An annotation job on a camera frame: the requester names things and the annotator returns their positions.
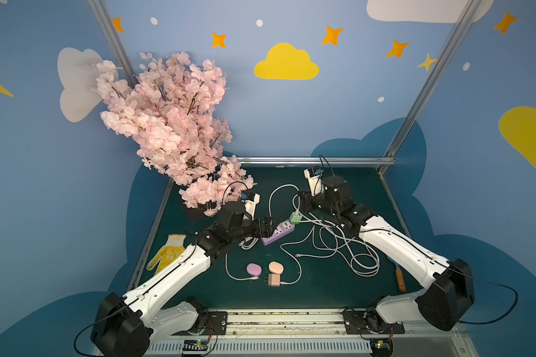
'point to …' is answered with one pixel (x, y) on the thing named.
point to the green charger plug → (295, 218)
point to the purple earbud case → (254, 269)
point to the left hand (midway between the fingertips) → (272, 217)
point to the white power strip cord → (278, 187)
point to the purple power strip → (280, 230)
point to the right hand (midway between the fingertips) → (303, 189)
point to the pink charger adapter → (274, 280)
